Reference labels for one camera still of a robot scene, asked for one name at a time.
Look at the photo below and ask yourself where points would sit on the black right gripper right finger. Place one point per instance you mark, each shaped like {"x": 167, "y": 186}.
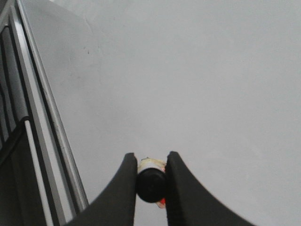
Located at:
{"x": 188, "y": 203}

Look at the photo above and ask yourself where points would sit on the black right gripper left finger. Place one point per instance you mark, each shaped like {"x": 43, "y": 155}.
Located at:
{"x": 115, "y": 206}

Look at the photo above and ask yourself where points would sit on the white whiteboard marker black tip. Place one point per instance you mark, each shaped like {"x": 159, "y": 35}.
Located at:
{"x": 151, "y": 182}

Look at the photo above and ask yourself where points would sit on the white metal stand frame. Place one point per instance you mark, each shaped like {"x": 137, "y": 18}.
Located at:
{"x": 35, "y": 187}

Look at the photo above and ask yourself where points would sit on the large whiteboard with aluminium frame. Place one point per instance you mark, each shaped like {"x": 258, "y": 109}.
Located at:
{"x": 218, "y": 81}

